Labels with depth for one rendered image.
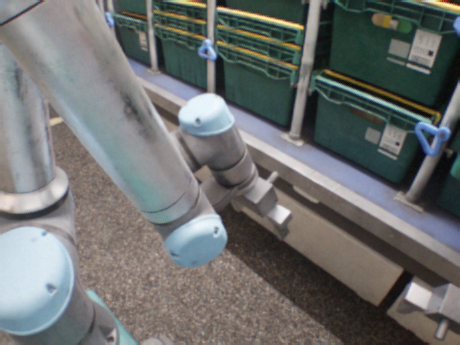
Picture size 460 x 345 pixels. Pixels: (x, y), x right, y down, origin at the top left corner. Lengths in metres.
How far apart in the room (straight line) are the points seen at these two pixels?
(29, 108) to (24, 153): 0.06
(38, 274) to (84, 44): 0.26
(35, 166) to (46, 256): 0.12
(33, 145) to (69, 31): 0.22
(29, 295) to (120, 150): 0.20
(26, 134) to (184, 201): 0.21
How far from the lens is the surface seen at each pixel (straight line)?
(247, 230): 1.66
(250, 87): 1.25
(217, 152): 0.48
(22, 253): 0.42
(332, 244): 1.09
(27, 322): 0.41
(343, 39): 0.99
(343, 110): 1.03
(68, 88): 0.25
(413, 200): 1.02
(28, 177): 0.45
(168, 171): 0.31
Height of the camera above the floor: 1.24
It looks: 38 degrees down
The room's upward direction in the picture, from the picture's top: 3 degrees clockwise
